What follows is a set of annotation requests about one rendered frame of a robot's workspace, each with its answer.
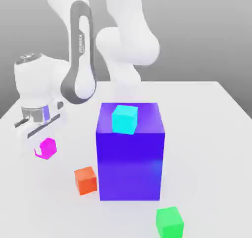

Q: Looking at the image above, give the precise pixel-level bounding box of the small magenta cube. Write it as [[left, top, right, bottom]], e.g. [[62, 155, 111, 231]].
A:
[[34, 137, 58, 161]]

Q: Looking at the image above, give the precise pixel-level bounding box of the large blue box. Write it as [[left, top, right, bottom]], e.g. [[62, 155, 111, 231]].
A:
[[95, 102, 165, 202]]

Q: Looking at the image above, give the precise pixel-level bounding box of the small orange cube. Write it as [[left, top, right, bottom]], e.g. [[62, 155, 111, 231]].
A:
[[74, 166, 98, 196]]

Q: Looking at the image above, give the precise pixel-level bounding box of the small green cube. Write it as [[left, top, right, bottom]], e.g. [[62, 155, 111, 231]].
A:
[[156, 206, 185, 238]]

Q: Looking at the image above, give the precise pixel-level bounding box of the small cyan cube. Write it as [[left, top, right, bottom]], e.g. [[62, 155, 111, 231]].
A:
[[111, 104, 138, 136]]

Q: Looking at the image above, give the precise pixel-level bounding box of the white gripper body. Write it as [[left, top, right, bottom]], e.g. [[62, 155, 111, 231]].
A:
[[17, 111, 68, 151]]

